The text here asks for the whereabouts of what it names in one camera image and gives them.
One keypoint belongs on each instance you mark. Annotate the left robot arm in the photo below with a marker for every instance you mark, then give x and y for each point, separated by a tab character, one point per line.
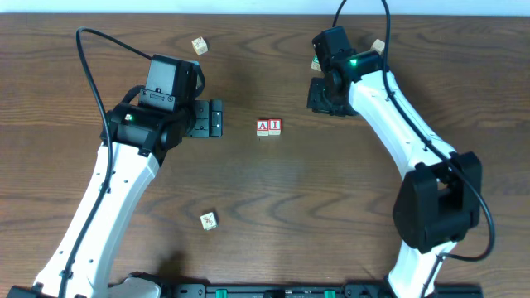
150	120

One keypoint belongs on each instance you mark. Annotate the red letter I block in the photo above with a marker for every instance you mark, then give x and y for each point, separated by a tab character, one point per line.
274	127

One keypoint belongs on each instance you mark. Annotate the plain wooden block far right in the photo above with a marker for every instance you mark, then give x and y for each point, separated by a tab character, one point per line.
378	46

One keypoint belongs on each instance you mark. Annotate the plain wooden block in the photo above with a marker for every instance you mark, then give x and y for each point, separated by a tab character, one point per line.
378	46
200	45

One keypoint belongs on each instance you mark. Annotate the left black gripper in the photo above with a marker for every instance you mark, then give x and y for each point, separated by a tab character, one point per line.
209	118

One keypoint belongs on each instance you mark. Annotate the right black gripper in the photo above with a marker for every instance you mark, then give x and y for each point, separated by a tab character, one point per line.
321	101

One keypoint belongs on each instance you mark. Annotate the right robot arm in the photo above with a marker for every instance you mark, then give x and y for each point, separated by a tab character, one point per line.
436	204

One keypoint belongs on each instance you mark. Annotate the plain wooden block far left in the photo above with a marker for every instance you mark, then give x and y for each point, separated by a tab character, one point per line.
200	45

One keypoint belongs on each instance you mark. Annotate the wooden block near base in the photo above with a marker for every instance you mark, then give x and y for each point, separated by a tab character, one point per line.
209	221

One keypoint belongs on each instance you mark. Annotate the red letter A block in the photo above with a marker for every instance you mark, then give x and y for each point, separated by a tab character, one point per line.
262	128

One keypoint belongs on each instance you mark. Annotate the green letter wooden block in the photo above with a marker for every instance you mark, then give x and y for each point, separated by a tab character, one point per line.
315	64

